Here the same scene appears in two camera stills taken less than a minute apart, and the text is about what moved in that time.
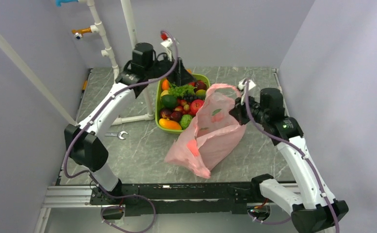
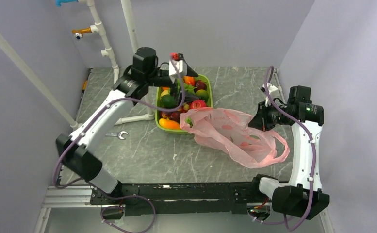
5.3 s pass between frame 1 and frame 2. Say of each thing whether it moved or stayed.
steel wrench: stayed
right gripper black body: moved
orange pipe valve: stayed
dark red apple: stayed
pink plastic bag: moved
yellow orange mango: stayed
